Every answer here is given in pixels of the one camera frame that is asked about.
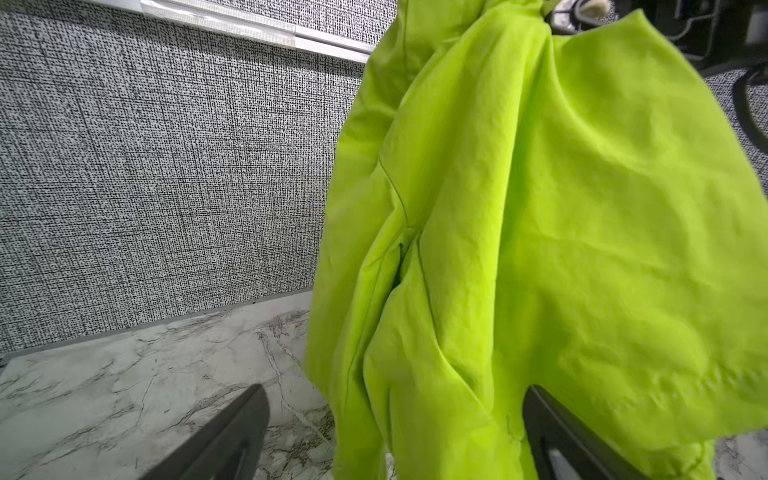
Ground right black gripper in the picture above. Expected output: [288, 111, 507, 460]
[548, 0, 767, 75]

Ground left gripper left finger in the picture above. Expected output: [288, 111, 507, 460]
[142, 384, 270, 480]

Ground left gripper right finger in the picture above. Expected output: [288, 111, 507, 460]
[523, 385, 645, 480]

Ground neon green shorts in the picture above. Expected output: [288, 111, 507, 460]
[304, 1, 767, 479]

